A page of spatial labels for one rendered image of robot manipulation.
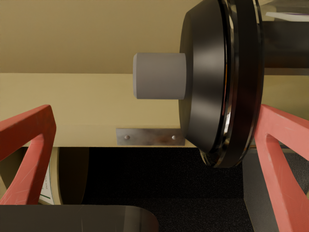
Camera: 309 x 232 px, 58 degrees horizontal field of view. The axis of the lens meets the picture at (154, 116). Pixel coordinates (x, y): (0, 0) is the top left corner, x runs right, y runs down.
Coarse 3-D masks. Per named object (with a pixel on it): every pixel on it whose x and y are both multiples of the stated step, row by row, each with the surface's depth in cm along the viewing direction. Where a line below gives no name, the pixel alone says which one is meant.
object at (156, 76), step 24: (216, 0) 14; (192, 24) 14; (216, 24) 13; (192, 48) 13; (216, 48) 13; (144, 72) 16; (168, 72) 16; (192, 72) 13; (216, 72) 13; (144, 96) 16; (168, 96) 16; (192, 96) 14; (216, 96) 13; (192, 120) 14; (216, 120) 13
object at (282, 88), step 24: (264, 0) 14; (288, 0) 14; (264, 24) 13; (288, 24) 13; (264, 48) 12; (288, 48) 12; (264, 72) 12; (288, 72) 12; (264, 96) 13; (288, 96) 13; (216, 144) 14
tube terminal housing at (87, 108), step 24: (0, 96) 31; (24, 96) 32; (48, 96) 32; (72, 96) 32; (96, 96) 32; (120, 96) 32; (0, 120) 28; (72, 120) 28; (96, 120) 28; (120, 120) 28; (144, 120) 28; (168, 120) 28; (72, 144) 29; (96, 144) 29; (192, 144) 29; (0, 168) 32; (0, 192) 33
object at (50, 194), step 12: (60, 156) 50; (72, 156) 51; (84, 156) 52; (48, 168) 35; (60, 168) 49; (72, 168) 50; (84, 168) 51; (48, 180) 35; (60, 180) 48; (72, 180) 49; (84, 180) 50; (48, 192) 36; (60, 192) 36; (72, 192) 47; (84, 192) 49; (48, 204) 38; (60, 204) 36; (72, 204) 45
